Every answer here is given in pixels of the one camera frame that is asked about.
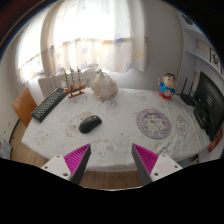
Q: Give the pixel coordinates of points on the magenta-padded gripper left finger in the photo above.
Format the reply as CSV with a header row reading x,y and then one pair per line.
x,y
76,159

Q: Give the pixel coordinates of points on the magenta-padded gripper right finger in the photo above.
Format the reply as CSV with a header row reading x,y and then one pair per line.
x,y
146,159

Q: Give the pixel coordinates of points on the black computer mouse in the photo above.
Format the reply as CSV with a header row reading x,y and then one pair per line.
x,y
89,124

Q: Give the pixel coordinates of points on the round purple printed mouse pad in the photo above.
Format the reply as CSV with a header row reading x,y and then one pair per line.
x,y
153,123

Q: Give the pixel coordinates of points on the white printed tablecloth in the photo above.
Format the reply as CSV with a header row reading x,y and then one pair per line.
x,y
120,140

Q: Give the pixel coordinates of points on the black keyboard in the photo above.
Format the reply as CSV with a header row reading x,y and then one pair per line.
x,y
48,105

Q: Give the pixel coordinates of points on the small black box device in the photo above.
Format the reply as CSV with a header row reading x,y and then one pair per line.
x,y
201,117

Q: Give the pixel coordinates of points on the wooden model sailing ship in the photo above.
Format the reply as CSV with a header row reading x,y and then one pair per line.
x,y
76,88

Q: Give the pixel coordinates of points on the red paper item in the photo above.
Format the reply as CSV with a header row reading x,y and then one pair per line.
x,y
215,141

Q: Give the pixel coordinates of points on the black router with antennas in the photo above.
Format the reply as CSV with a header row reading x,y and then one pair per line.
x,y
188,99

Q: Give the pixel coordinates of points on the cartoon boy figurine clock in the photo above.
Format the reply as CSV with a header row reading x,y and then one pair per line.
x,y
166,88

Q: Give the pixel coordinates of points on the wooden chair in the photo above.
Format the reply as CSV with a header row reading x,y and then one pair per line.
x,y
24,106

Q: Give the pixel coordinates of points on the large white conch shell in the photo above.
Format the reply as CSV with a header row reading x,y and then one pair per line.
x,y
104,87

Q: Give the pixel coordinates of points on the white radiator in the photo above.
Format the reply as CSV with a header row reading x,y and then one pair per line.
x,y
50,85

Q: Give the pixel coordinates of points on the black monitor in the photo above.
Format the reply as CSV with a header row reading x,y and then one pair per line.
x,y
210,100

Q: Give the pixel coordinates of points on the sheer white star curtain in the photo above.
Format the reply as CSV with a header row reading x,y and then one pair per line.
x,y
96,36

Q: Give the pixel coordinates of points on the white wall shelf unit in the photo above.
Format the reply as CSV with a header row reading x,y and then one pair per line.
x,y
203,50

